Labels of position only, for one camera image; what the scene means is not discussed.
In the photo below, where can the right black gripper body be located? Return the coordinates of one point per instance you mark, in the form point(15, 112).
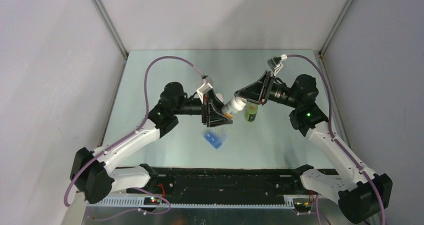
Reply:
point(269, 83)

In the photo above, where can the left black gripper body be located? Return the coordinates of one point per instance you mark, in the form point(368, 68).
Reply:
point(206, 107)

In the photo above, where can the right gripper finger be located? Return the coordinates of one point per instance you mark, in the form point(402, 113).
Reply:
point(259, 84)
point(251, 94)

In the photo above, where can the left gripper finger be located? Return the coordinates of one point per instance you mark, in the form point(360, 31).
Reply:
point(215, 103)
point(218, 119)

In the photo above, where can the white bottle orange label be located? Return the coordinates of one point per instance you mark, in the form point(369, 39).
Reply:
point(234, 106)

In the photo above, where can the blue pill organizer box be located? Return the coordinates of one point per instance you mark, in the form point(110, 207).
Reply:
point(214, 139)

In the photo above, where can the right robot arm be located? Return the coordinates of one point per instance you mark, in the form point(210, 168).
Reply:
point(359, 191)

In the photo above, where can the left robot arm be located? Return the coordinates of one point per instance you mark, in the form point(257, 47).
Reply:
point(95, 172)

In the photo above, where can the white pill bottle blue label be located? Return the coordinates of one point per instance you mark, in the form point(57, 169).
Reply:
point(220, 97)

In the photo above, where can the green pill bottle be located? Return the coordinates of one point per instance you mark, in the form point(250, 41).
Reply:
point(251, 110)

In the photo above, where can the left control board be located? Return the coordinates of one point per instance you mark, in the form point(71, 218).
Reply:
point(152, 201)

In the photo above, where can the control board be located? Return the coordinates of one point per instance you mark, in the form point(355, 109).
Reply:
point(305, 204)
point(152, 201)

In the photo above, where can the right control board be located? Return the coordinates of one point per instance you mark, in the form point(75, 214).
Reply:
point(305, 204)

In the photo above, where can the left aluminium frame post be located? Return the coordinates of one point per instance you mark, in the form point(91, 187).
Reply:
point(110, 27)

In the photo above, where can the aluminium frame post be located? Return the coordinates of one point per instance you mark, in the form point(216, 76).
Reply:
point(335, 27)
point(110, 27)

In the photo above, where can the right aluminium frame post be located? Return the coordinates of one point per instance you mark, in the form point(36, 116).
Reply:
point(335, 27)

